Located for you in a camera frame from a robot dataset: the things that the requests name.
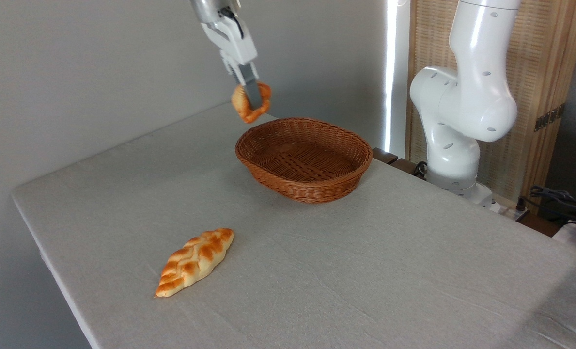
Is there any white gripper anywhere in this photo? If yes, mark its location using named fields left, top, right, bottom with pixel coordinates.
left=201, top=9, right=265, bottom=111

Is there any brown woven wicker basket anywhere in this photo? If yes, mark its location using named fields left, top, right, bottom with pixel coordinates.
left=235, top=117, right=374, bottom=204

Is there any white power strip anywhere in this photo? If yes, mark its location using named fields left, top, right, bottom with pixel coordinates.
left=484, top=196, right=530, bottom=222

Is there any grey tablecloth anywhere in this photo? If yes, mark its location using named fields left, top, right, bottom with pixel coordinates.
left=11, top=102, right=576, bottom=349

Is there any bundle of black cables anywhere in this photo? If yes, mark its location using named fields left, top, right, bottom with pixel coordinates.
left=520, top=185, right=576, bottom=229

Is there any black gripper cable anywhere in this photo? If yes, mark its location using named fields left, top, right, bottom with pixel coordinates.
left=219, top=6, right=246, bottom=40

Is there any dark metal screen hinge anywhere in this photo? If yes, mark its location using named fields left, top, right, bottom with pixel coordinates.
left=534, top=102, right=566, bottom=132

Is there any dark brown wooden furniture edge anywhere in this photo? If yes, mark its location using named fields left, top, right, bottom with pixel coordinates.
left=372, top=147, right=428, bottom=181

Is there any small round bread roll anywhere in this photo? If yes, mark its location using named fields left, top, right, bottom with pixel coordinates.
left=231, top=82, right=273, bottom=124

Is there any long braided bread loaf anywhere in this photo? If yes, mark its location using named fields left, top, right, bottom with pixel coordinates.
left=155, top=228, right=234, bottom=298

